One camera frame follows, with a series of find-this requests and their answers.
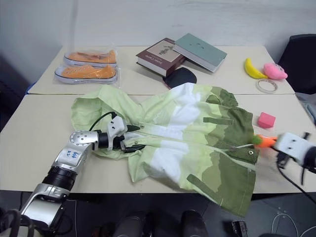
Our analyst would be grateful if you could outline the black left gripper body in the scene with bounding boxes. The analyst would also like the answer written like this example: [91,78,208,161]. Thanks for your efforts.
[112,135,129,152]

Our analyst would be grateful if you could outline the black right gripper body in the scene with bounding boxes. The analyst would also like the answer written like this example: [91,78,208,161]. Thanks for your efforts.
[276,150,291,168]

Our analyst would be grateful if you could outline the orange plush carrot zipper pull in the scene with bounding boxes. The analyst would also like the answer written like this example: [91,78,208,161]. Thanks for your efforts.
[251,134,277,150]

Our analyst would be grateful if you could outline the green and white jacket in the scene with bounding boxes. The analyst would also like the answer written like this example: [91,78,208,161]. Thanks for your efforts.
[71,82,260,218]

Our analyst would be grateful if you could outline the pink foam block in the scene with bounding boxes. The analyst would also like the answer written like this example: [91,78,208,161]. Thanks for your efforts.
[257,112,277,129]

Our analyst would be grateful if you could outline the orange sneakers in bag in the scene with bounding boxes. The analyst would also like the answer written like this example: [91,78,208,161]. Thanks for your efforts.
[52,43,122,89]

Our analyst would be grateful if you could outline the grey blue cloth pile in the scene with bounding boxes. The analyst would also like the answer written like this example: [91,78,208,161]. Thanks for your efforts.
[294,92,316,119]

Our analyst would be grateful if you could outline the black round pad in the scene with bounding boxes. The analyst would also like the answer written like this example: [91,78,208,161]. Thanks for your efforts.
[162,67,198,90]

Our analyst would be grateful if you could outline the orange canvas shoe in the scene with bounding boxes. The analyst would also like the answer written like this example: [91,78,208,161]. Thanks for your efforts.
[63,50,118,67]
[54,64,118,85]

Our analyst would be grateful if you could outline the dark rounded shape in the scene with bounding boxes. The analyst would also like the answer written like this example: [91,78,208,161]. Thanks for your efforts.
[114,210,147,237]
[181,209,209,237]

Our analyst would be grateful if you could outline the clear tape roll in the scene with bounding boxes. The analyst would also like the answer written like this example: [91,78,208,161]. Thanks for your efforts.
[255,79,278,94]

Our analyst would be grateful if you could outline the brown hardcover book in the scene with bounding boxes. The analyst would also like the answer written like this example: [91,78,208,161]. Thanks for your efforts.
[135,37,186,78]

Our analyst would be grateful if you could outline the small black floor box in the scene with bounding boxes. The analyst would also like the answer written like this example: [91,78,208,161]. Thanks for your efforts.
[231,220,248,237]

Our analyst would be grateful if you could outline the pink plush toy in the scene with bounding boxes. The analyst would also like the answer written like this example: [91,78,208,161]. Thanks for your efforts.
[263,62,289,80]

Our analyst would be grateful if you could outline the yellow toy banana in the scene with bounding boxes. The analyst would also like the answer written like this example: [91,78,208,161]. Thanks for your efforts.
[244,57,269,80]

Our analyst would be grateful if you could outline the black chair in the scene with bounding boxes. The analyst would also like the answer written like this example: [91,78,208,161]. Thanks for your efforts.
[277,34,316,95]

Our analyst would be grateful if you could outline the green hardcover book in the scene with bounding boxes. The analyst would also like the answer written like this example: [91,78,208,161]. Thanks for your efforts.
[172,33,228,73]

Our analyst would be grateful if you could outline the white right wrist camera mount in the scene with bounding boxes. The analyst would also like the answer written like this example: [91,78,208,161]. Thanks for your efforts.
[272,132,314,165]

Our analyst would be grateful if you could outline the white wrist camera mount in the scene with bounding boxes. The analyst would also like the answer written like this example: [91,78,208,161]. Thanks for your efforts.
[106,116,128,151]
[272,132,314,165]

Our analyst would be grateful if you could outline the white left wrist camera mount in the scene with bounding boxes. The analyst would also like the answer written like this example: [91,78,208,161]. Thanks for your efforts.
[106,116,128,151]

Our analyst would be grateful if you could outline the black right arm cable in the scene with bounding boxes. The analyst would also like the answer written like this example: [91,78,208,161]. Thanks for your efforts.
[276,132,316,201]

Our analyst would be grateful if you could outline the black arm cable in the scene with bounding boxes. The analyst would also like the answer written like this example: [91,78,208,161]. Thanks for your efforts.
[88,112,117,131]
[276,132,316,201]

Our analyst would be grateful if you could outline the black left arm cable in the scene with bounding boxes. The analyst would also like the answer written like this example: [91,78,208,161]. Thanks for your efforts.
[88,112,117,131]

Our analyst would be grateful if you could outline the white floor cable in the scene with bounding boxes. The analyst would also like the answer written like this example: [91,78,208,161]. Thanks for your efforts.
[271,211,298,237]

